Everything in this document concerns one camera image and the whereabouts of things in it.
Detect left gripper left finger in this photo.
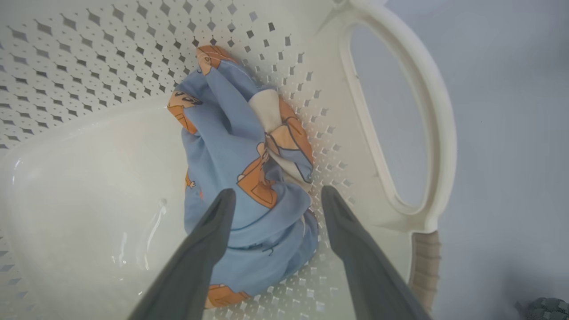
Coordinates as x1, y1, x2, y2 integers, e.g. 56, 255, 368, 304
128, 188, 237, 320

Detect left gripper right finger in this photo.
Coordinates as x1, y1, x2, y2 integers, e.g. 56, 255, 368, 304
321, 185, 433, 320

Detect grey textured lump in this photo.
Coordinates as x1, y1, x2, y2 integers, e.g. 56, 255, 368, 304
516, 297, 569, 320

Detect cream perforated laundry basket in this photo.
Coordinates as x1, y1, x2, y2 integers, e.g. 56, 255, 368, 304
0, 0, 458, 320

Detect blue cartoon print garment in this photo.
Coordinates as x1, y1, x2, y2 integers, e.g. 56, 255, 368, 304
167, 44, 320, 309

